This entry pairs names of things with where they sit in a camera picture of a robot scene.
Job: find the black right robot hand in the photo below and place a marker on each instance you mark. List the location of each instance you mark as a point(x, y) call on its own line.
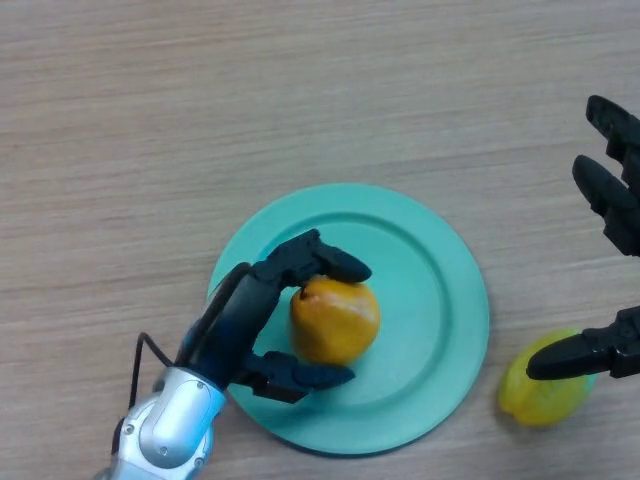
point(622, 225)

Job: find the yellow green starfruit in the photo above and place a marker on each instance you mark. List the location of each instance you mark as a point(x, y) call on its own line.
point(542, 402)

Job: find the green round plate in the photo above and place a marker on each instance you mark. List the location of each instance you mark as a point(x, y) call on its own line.
point(415, 310)

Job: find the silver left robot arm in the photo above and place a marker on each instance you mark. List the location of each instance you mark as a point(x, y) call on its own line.
point(170, 425)

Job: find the yellow pear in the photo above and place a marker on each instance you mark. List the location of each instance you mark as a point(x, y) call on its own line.
point(335, 320)

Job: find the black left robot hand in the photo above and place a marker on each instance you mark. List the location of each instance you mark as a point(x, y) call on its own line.
point(235, 325)

